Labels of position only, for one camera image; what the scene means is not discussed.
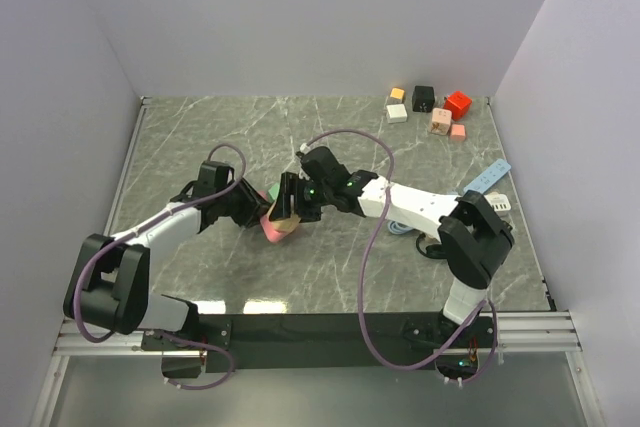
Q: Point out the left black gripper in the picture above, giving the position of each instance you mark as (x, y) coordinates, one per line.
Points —
(254, 209)

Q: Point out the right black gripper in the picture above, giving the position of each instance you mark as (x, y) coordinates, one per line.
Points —
(291, 185)

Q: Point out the tan wooden cube adapter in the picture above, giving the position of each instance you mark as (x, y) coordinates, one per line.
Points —
(283, 226)

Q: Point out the small green block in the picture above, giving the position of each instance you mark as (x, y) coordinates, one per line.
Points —
(273, 192)

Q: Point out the pink triangle block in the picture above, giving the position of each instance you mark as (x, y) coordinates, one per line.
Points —
(271, 235)

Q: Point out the white cube adapter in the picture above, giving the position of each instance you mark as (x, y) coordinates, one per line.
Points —
(396, 113)

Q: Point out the small orange cube adapter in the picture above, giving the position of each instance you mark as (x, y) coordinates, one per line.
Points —
(396, 96)

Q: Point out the black cube plug adapter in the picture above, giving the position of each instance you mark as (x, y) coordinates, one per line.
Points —
(423, 99)

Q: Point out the pink cube adapter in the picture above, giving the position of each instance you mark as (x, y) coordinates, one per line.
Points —
(440, 122)

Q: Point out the small salmon cube adapter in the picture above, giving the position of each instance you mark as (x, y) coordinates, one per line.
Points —
(458, 132)

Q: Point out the light blue power strip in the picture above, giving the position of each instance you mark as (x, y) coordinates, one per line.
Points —
(489, 177)

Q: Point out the red cube plug adapter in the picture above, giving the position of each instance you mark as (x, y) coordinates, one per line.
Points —
(458, 104)

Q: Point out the white power strip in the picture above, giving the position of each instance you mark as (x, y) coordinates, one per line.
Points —
(501, 206)

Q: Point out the beige red power strip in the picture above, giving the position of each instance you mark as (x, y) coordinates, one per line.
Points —
(494, 194)

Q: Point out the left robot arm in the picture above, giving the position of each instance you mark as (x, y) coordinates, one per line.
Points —
(110, 284)

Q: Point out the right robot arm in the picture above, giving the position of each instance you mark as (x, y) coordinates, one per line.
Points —
(474, 239)

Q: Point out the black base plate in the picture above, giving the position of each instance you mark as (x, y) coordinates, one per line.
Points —
(281, 341)

